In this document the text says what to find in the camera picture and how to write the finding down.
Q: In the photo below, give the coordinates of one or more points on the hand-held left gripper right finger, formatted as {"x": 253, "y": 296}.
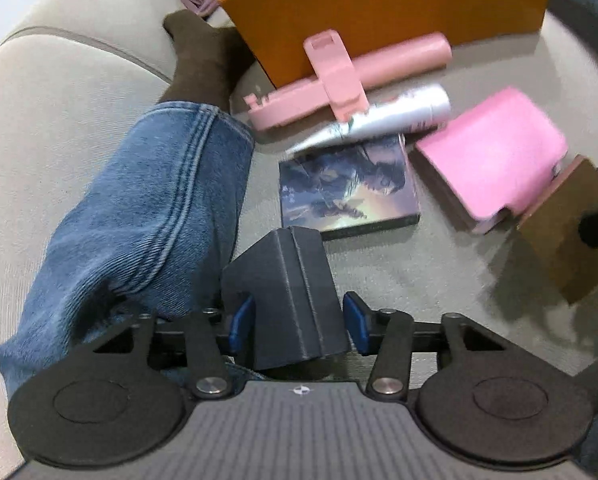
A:
{"x": 357, "y": 324}

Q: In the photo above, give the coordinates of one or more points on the silver tube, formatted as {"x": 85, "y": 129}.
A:
{"x": 404, "y": 110}

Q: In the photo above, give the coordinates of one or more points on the person's jeans leg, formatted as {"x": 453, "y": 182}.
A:
{"x": 144, "y": 220}

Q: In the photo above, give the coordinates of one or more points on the pink folding stick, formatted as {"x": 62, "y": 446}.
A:
{"x": 339, "y": 77}

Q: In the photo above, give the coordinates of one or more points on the brown cardboard box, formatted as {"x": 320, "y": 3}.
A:
{"x": 554, "y": 240}

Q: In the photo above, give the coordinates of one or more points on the dark grey box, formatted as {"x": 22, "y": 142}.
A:
{"x": 284, "y": 295}

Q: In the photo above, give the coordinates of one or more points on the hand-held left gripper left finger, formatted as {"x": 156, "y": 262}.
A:
{"x": 241, "y": 324}

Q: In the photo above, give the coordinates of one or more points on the illustrated disc case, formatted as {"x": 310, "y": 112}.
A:
{"x": 349, "y": 185}

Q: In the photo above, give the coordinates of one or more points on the pink notepad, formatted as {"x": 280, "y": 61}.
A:
{"x": 494, "y": 160}

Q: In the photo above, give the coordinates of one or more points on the person's dark brown sock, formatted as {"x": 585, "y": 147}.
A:
{"x": 201, "y": 60}

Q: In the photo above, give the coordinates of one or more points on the orange cardboard box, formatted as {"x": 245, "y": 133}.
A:
{"x": 379, "y": 5}

